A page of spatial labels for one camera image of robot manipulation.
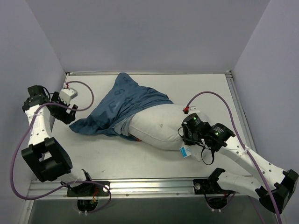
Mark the aluminium front rail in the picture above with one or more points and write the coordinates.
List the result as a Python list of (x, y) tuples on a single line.
[(120, 188)]

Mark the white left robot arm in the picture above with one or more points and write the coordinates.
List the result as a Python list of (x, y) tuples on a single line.
[(44, 155)]

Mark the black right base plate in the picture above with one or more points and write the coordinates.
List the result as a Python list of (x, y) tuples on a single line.
[(204, 186)]

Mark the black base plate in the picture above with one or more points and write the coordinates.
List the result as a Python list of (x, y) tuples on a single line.
[(204, 186), (89, 189)]

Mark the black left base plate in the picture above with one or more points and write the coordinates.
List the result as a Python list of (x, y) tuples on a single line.
[(89, 189)]

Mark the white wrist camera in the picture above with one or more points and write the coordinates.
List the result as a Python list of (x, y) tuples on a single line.
[(67, 94), (190, 109)]

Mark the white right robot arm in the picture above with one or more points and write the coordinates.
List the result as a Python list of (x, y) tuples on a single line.
[(270, 185)]

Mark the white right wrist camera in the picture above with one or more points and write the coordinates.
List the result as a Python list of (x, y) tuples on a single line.
[(190, 109)]

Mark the aluminium back rail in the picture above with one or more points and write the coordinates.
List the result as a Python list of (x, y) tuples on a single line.
[(105, 73)]

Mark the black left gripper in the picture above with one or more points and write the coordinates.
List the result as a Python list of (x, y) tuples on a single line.
[(64, 112)]

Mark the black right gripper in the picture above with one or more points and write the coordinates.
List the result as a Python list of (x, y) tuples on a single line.
[(187, 136)]

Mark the blue letter-print pillowcase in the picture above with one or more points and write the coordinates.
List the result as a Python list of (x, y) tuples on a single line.
[(113, 114)]

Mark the blue white pillow label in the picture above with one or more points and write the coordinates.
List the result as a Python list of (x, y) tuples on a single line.
[(185, 151)]

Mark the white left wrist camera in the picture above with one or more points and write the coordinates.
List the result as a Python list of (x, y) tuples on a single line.
[(67, 94)]

